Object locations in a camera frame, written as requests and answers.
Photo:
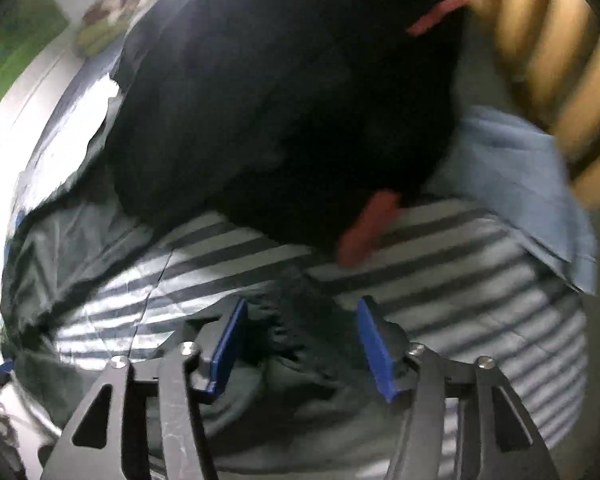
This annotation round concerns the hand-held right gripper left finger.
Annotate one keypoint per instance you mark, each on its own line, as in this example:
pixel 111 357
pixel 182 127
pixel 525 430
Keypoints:
pixel 227 345

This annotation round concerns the green wall map poster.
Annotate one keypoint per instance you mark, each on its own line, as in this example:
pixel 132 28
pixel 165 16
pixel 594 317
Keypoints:
pixel 15 45

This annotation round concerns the dark grey garment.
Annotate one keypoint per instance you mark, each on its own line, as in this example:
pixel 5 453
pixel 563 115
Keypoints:
pixel 300 330

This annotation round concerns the light blue cloth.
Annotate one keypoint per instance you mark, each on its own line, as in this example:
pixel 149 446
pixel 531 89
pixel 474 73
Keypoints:
pixel 530 185

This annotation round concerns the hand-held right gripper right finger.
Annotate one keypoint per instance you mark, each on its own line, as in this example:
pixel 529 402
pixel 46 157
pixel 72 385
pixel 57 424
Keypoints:
pixel 375 350

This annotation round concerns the wooden slat bed rail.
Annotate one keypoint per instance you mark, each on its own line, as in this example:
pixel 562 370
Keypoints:
pixel 555 60

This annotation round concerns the striped bed blanket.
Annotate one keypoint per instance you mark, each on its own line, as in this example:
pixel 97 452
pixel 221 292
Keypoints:
pixel 480 285

